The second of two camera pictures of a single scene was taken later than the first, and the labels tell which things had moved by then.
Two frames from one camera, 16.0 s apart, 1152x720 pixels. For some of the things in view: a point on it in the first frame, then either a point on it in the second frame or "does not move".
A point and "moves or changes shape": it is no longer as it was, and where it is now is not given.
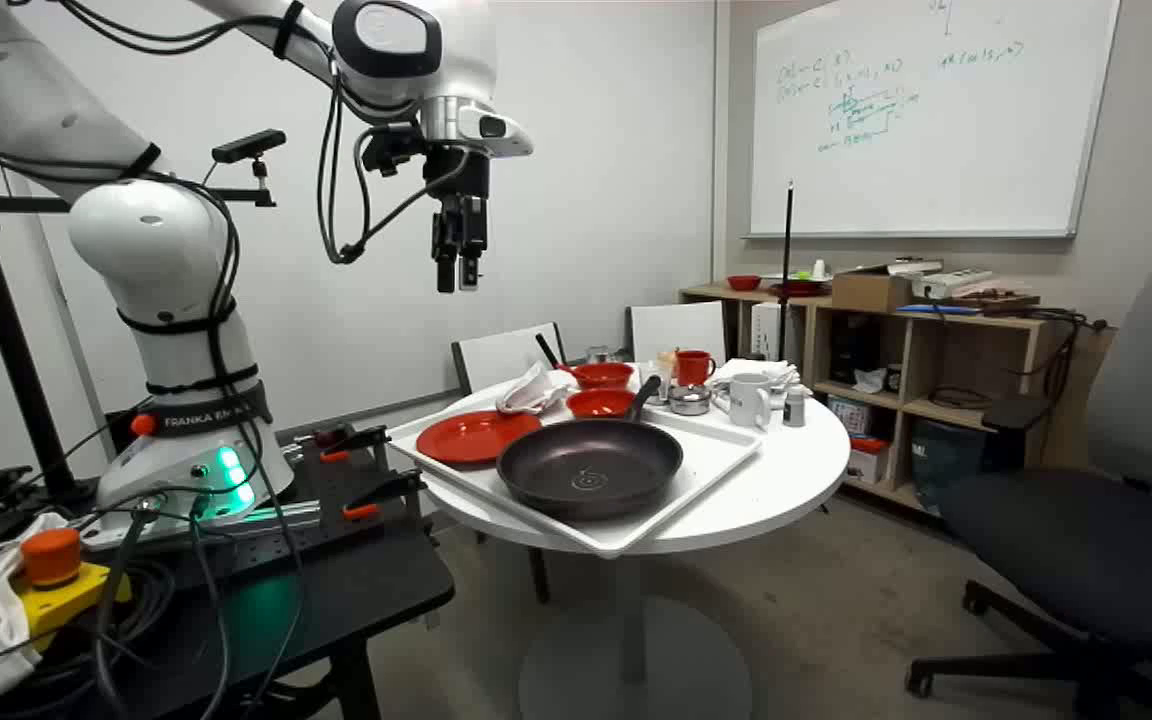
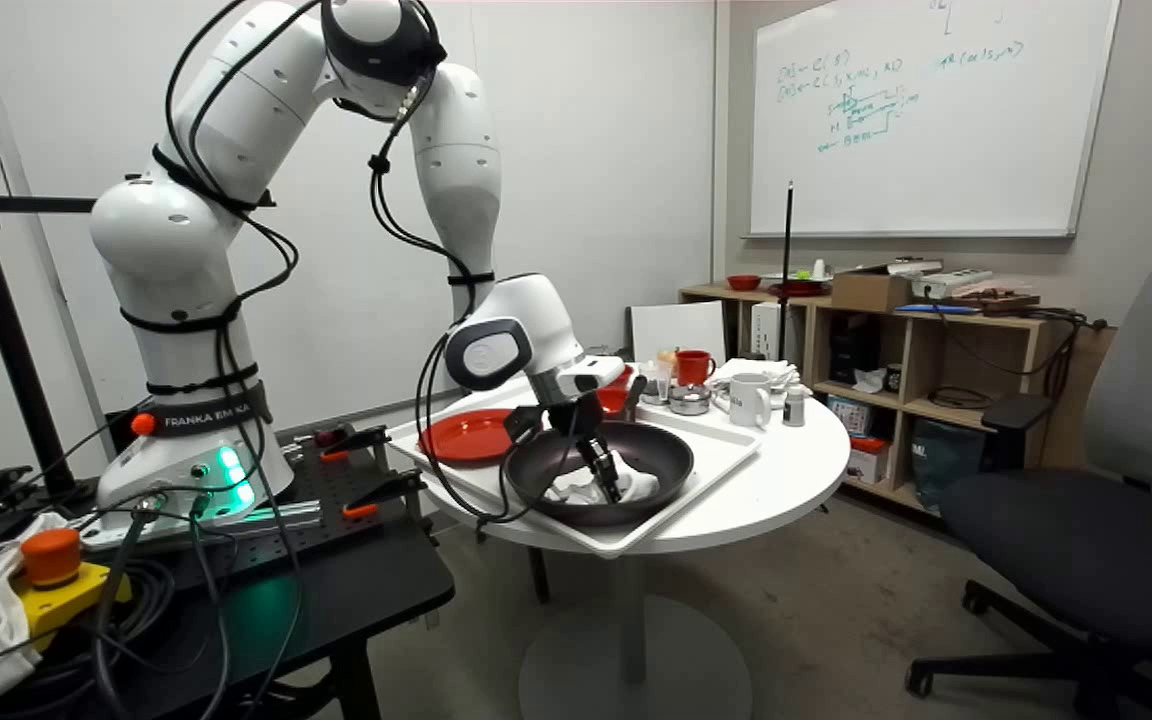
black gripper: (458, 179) -> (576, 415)
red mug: (693, 368) does not move
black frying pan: (594, 469) does not move
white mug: (748, 403) does not move
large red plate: (476, 437) does not move
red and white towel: (544, 391) moves or changes shape
